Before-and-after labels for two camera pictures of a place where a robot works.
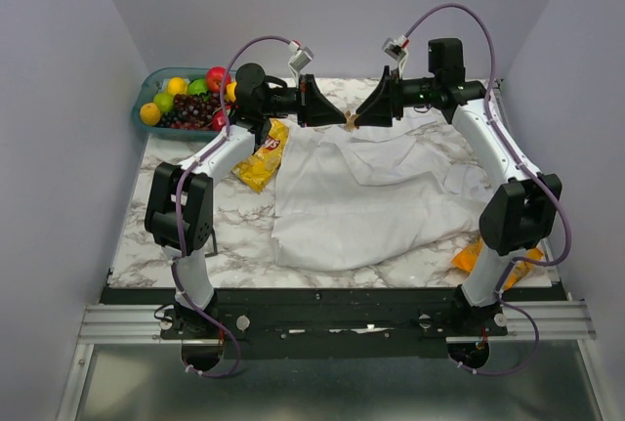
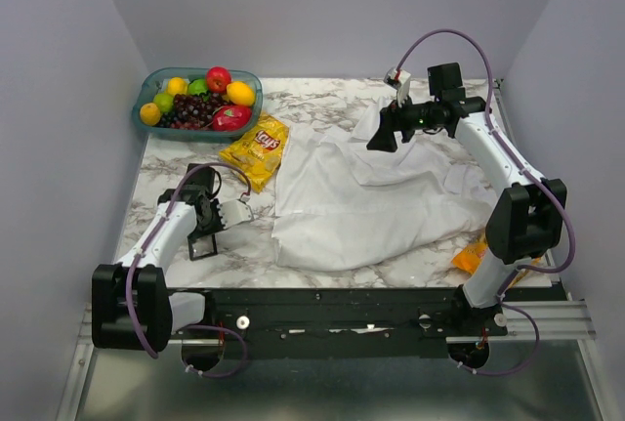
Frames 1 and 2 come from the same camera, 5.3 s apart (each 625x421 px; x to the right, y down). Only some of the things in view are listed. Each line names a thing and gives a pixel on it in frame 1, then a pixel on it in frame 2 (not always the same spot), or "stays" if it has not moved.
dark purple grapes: [191, 112] stays
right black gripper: [379, 108] → [390, 120]
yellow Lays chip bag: [259, 170] stays
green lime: [165, 102] stays
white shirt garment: [372, 197] stays
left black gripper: [312, 106] → [218, 227]
